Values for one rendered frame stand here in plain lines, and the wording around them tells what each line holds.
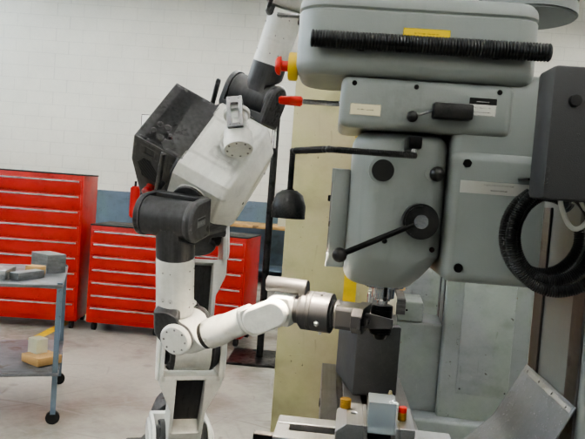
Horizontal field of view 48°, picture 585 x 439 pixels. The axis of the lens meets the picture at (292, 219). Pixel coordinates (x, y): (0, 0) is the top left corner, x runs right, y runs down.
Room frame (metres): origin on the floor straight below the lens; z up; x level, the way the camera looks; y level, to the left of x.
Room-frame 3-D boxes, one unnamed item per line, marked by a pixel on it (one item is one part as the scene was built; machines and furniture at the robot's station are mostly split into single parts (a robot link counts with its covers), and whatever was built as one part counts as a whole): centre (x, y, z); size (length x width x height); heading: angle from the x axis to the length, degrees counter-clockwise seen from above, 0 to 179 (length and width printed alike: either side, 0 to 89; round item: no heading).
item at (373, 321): (1.39, -0.20, 1.23); 0.06 x 0.02 x 0.03; 72
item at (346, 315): (1.45, -0.12, 1.23); 0.13 x 0.12 x 0.10; 162
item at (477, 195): (1.41, -0.40, 1.47); 0.24 x 0.19 x 0.26; 177
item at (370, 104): (1.42, -0.25, 1.68); 0.34 x 0.24 x 0.10; 87
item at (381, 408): (1.26, -0.20, 1.08); 0.06 x 0.05 x 0.06; 175
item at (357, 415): (1.27, -0.14, 1.06); 0.12 x 0.06 x 0.04; 175
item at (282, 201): (1.41, 0.01, 1.47); 0.07 x 0.07 x 0.06
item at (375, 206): (1.42, -0.21, 1.47); 0.21 x 0.19 x 0.32; 177
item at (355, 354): (1.84, -0.24, 1.07); 0.22 x 0.12 x 0.20; 8
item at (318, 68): (1.42, -0.22, 1.81); 0.47 x 0.26 x 0.16; 87
